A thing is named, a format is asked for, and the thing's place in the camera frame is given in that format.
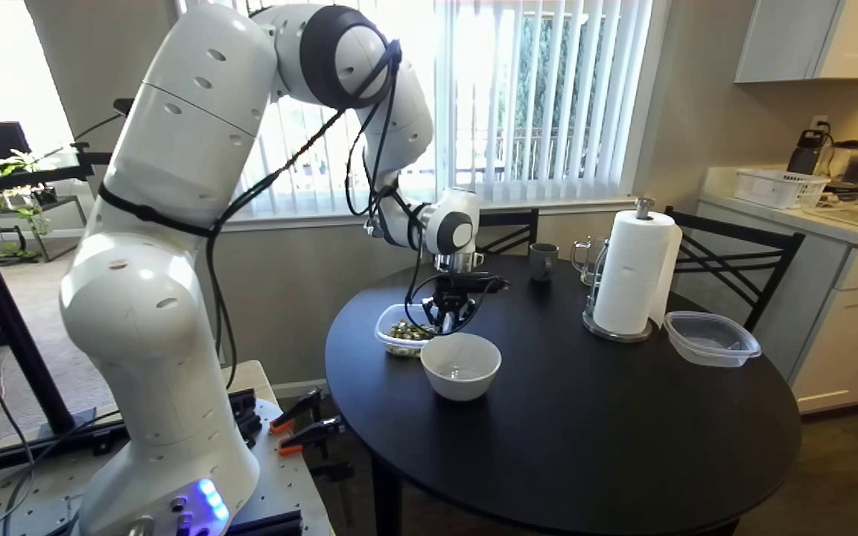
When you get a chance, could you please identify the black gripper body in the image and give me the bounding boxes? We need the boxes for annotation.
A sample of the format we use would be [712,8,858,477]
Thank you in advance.
[426,251,507,309]

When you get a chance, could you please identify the yellow candy pile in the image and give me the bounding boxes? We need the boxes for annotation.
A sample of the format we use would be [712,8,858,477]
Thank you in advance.
[386,318,436,346]

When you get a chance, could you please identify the clear plastic candy container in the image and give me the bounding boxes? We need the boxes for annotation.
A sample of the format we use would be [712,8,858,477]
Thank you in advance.
[371,302,447,360]

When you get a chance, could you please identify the white ceramic bowl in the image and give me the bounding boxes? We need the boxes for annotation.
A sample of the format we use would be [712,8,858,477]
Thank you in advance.
[416,330,502,406]

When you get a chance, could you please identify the empty clear plastic container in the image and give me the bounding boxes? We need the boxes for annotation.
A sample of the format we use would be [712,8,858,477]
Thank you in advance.
[664,308,764,369]

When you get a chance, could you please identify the grey mug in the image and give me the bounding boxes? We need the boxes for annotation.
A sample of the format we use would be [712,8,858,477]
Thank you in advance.
[527,242,560,293]

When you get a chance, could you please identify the black cross-back chair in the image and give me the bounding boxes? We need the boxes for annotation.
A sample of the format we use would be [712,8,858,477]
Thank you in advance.
[472,205,541,262]
[664,203,806,336]

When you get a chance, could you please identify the clear glass jar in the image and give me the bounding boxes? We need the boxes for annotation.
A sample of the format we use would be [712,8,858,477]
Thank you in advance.
[571,236,609,293]

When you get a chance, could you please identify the black orange spring clamp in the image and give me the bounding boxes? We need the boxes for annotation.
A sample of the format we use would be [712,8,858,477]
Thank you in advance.
[276,415,349,461]
[268,388,331,431]

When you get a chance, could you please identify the white paper towel roll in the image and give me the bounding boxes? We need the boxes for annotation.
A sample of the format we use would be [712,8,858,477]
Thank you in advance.
[588,205,685,340]

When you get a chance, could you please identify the metal paper towel holder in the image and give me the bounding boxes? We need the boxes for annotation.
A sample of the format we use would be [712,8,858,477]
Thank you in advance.
[578,192,666,346]

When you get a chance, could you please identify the white vertical window blinds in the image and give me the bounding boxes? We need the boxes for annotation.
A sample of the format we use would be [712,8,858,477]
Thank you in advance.
[232,0,654,218]

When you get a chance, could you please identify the white robot mounting board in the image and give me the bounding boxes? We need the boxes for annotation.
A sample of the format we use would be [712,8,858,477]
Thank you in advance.
[0,358,338,536]

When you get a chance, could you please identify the clear plastic storage bin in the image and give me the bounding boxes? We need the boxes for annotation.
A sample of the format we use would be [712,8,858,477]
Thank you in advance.
[730,166,830,211]

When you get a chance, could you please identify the dark countertop appliance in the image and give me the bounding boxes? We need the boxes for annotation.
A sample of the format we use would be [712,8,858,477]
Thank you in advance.
[785,116,833,178]

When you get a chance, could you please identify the white counter cabinet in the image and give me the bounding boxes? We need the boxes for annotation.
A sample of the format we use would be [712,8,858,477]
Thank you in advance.
[693,163,858,418]

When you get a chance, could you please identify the black tripod stand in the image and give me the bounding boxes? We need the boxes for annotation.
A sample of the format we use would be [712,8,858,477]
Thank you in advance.
[0,96,136,482]

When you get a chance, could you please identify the white wall cabinet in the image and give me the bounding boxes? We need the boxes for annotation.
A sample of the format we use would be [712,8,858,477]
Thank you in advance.
[731,0,858,87]

